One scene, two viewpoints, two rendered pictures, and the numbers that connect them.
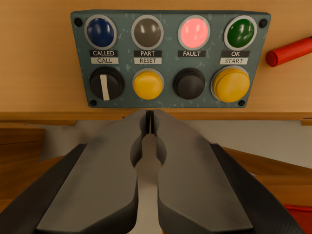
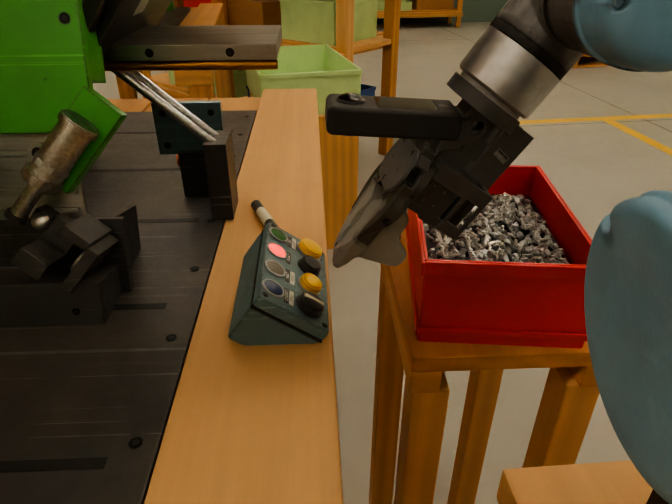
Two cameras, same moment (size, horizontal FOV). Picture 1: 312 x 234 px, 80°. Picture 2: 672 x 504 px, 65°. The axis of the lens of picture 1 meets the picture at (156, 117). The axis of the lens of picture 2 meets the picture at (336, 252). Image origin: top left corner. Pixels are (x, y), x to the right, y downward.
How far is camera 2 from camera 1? 48 cm
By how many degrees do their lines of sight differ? 59
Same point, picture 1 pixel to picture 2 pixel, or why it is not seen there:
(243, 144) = (361, 453)
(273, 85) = not seen: hidden behind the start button
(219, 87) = (313, 250)
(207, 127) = not seen: outside the picture
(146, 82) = (310, 277)
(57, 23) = (232, 372)
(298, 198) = (403, 270)
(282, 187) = (395, 279)
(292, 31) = not seen: hidden behind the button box
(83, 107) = (328, 348)
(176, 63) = (294, 266)
